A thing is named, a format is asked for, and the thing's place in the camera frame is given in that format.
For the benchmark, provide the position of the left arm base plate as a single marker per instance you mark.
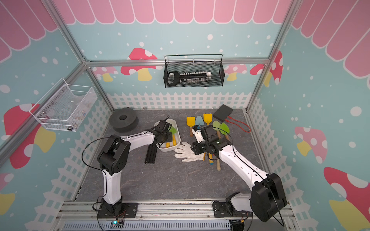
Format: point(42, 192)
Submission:
point(118, 210)

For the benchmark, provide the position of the white work glove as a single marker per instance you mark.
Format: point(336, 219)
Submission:
point(185, 153)

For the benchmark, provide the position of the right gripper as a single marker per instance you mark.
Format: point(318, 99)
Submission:
point(195, 148)

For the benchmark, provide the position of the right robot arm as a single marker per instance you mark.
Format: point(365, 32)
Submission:
point(267, 197)

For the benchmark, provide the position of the black socket holder tool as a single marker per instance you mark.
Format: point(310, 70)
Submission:
point(176, 78)

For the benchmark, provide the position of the light blue trowel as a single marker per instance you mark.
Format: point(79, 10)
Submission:
point(199, 121)

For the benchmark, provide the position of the white plastic storage box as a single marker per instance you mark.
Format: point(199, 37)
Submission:
point(176, 139)

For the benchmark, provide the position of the white wire mesh basket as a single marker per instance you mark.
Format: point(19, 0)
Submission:
point(64, 107)

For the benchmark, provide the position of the light green trowel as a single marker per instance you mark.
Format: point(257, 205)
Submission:
point(216, 126)

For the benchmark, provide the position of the black box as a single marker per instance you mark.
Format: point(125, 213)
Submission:
point(222, 113)

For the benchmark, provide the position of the green circuit board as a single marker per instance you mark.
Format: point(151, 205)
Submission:
point(116, 224)

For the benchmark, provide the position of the red shovel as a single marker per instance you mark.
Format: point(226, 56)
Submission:
point(218, 164)

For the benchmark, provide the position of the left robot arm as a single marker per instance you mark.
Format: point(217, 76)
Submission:
point(112, 160)

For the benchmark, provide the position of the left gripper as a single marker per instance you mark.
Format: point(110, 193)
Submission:
point(169, 139)

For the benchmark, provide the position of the large yellow shovel yellow handle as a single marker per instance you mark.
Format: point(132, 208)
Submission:
point(210, 157)

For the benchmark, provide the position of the green trowel wooden handle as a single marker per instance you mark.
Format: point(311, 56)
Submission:
point(225, 130)

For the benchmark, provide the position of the black wire mesh basket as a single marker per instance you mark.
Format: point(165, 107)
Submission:
point(196, 63)

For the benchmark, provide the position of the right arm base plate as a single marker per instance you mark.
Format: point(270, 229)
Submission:
point(226, 210)

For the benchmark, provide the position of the green trowel yellow handle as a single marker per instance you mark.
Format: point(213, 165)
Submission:
point(173, 130)

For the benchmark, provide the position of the black aluminium rail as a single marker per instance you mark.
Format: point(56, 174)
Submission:
point(151, 153)

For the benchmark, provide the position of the grey filament spool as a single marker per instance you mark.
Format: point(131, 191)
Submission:
point(124, 120)

